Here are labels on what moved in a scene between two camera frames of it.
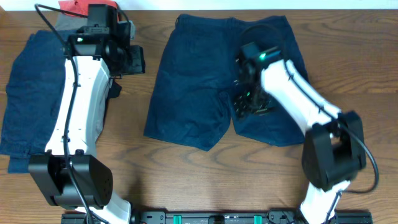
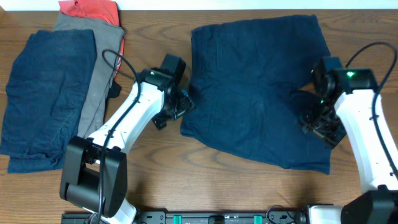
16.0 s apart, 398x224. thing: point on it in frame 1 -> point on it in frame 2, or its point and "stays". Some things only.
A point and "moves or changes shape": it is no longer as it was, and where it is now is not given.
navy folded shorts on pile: [34, 91] stays
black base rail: [272, 216] stays
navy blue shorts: [194, 91] moves or changes shape
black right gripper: [241, 108] -> [331, 139]
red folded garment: [81, 7] stays
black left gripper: [139, 66] -> [187, 104]
